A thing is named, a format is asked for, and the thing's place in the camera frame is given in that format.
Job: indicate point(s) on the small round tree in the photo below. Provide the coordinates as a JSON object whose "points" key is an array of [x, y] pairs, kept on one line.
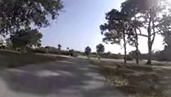
{"points": [[100, 48], [26, 37], [87, 50]]}

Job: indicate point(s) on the grey paved path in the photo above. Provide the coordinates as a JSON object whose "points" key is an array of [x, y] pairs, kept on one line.
{"points": [[68, 78]]}

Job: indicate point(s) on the slender leaning tree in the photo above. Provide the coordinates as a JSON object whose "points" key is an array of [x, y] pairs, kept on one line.
{"points": [[121, 27]]}

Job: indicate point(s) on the tall branching tree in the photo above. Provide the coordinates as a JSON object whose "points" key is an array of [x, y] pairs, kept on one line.
{"points": [[151, 25]]}

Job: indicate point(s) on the pale side path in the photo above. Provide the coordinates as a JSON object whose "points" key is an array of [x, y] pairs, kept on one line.
{"points": [[158, 64]]}

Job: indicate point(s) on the dry grass field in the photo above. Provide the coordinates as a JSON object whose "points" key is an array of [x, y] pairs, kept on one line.
{"points": [[154, 87]]}

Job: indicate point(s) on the dry grass verge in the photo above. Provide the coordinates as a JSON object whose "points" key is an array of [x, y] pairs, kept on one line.
{"points": [[3, 58]]}

